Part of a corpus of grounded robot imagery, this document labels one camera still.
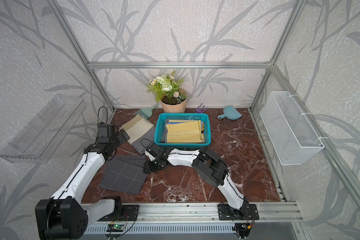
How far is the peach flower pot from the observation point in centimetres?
102

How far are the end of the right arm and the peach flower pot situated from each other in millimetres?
361

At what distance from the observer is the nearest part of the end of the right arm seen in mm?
690
